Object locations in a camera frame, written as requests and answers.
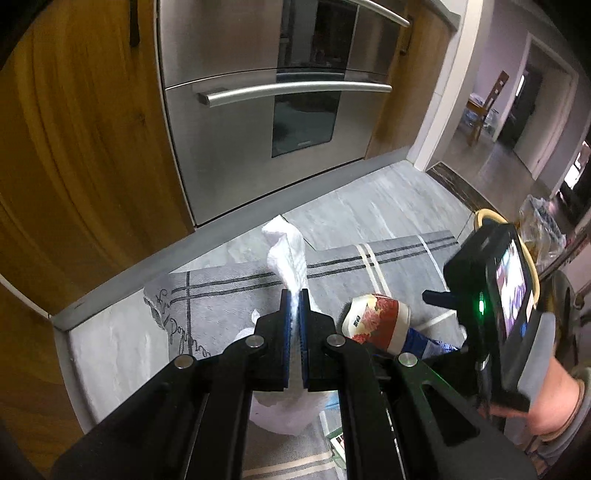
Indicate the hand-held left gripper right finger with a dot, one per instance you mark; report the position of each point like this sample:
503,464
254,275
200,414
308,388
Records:
304,332

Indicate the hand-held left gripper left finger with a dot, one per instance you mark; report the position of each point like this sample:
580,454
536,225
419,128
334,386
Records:
288,332

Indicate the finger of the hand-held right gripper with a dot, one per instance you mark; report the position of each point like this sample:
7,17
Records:
438,299

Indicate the blue plastic packet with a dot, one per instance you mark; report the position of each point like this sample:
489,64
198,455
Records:
422,344

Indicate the blue bucket with yellow rim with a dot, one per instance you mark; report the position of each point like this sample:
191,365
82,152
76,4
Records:
485,216

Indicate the person's right hand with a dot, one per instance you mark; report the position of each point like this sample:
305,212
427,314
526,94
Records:
551,397

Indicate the red floral paper cup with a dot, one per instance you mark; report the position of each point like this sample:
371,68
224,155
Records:
378,323

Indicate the grey plaid floor mat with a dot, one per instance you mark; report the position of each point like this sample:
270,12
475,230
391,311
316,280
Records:
369,277

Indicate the clear bag of groceries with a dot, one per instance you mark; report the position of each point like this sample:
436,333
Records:
540,217

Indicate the clear water jug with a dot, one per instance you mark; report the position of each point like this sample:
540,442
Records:
491,121

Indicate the wooden dining chair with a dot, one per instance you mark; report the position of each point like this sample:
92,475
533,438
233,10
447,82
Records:
496,97

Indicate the narrow wooden cabinet door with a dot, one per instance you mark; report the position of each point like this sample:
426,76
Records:
415,106

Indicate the stainless steel built-in oven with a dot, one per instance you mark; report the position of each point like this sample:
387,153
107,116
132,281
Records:
221,152

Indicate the large wooden cabinet door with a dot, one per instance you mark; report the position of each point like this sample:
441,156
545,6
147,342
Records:
92,161

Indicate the wooden side cabinet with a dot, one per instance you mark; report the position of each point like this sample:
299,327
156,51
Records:
27,369

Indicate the grey kitchen countertop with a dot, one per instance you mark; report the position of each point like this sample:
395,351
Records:
445,14

